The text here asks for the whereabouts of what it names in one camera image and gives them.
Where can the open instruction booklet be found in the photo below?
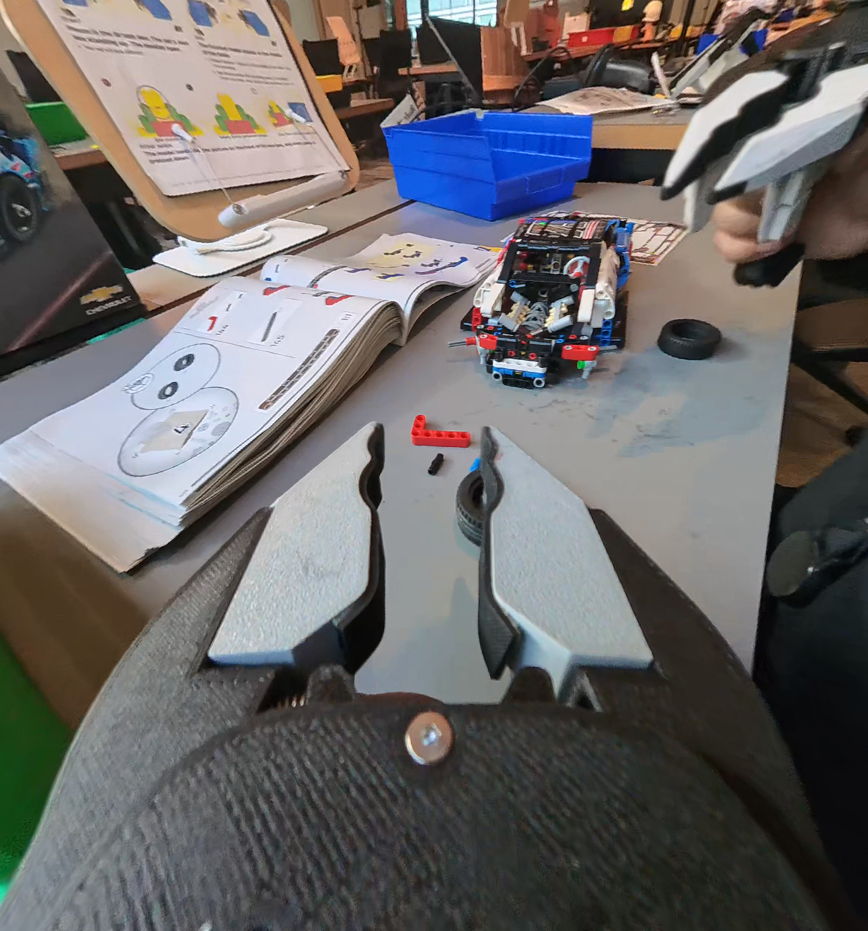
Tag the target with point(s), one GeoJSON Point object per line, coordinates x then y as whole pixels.
{"type": "Point", "coordinates": [223, 378]}

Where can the small black brick pin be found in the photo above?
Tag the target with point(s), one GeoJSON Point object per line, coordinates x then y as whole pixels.
{"type": "Point", "coordinates": [435, 464]}

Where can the black toy car box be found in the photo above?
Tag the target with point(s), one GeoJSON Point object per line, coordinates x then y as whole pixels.
{"type": "Point", "coordinates": [34, 254]}

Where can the toy brick race car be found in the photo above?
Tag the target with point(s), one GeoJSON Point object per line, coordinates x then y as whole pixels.
{"type": "Point", "coordinates": [550, 305]}

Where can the person's right hand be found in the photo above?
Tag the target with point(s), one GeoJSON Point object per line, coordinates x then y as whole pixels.
{"type": "Point", "coordinates": [848, 211]}

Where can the holographic sticker sheet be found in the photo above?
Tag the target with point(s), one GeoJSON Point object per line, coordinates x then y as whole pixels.
{"type": "Point", "coordinates": [652, 240]}

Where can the red angled brick beam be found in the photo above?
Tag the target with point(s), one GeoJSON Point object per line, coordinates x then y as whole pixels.
{"type": "Point", "coordinates": [445, 436]}

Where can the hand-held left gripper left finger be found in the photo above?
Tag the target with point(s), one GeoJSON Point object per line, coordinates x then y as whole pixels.
{"type": "Point", "coordinates": [296, 574]}

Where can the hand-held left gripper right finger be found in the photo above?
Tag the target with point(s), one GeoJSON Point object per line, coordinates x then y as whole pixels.
{"type": "Point", "coordinates": [565, 582]}

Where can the grey desk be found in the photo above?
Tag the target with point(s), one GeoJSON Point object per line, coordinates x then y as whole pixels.
{"type": "Point", "coordinates": [623, 451]}

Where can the black rubber tire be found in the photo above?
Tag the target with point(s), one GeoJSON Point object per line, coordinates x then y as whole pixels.
{"type": "Point", "coordinates": [688, 340]}
{"type": "Point", "coordinates": [469, 513]}

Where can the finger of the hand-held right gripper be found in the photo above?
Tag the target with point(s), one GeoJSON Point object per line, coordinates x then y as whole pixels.
{"type": "Point", "coordinates": [805, 138]}
{"type": "Point", "coordinates": [725, 123]}

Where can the adjoining white desk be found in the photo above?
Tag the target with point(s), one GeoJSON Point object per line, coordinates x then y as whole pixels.
{"type": "Point", "coordinates": [365, 218]}

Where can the black office chair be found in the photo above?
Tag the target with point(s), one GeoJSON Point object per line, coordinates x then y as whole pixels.
{"type": "Point", "coordinates": [841, 342]}

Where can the blue plastic bin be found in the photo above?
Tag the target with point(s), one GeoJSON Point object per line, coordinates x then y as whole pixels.
{"type": "Point", "coordinates": [485, 160]}

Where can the wooden document stand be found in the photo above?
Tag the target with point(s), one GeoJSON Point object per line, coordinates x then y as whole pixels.
{"type": "Point", "coordinates": [317, 174]}

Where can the printed instruction sheet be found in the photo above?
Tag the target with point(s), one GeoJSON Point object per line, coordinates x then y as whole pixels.
{"type": "Point", "coordinates": [187, 87]}

